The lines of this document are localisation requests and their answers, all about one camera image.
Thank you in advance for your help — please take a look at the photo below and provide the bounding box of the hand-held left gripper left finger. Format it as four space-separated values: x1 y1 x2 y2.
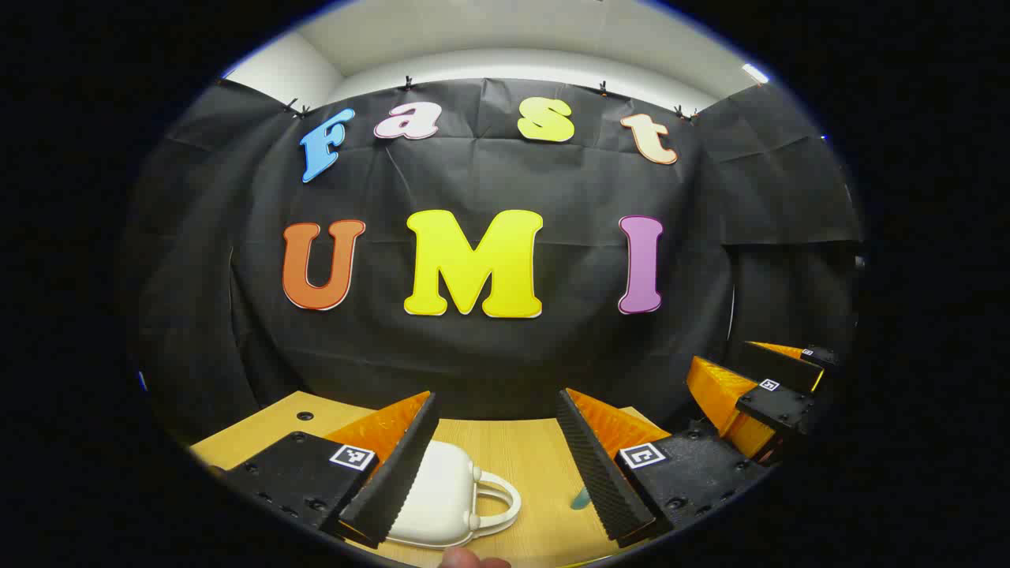
207 390 441 551

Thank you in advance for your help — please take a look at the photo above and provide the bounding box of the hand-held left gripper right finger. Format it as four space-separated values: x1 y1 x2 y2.
556 388 774 545

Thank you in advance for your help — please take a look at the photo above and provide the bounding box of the white suitcase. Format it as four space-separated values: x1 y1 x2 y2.
387 440 523 549

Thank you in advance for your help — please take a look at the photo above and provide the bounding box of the black backdrop cloth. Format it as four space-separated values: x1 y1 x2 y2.
130 77 865 443

